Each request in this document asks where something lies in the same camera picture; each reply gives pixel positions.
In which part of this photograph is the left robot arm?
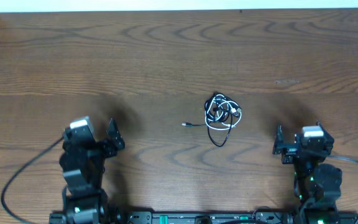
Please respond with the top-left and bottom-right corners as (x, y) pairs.
(48, 116), (128, 224)

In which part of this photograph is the left camera black cable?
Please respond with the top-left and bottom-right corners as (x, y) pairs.
(0, 136), (65, 224)

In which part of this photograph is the white usb cable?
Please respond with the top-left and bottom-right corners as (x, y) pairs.
(204, 94), (242, 131)

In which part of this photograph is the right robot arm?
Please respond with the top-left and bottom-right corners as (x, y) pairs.
(272, 123), (342, 224)

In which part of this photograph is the black usb cable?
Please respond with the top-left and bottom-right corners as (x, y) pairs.
(181, 91), (242, 147)

